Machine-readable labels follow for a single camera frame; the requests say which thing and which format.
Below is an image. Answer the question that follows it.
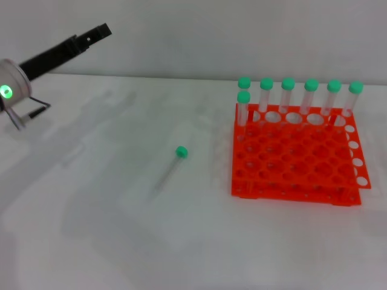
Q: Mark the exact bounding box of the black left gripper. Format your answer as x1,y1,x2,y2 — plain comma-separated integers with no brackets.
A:
18,22,114,82

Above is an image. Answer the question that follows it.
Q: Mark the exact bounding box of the orange test tube rack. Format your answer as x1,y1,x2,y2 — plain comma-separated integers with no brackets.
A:
230,103,372,208

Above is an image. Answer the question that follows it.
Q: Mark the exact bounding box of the grey connector with black cable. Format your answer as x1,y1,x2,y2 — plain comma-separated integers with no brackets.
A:
4,95,52,131

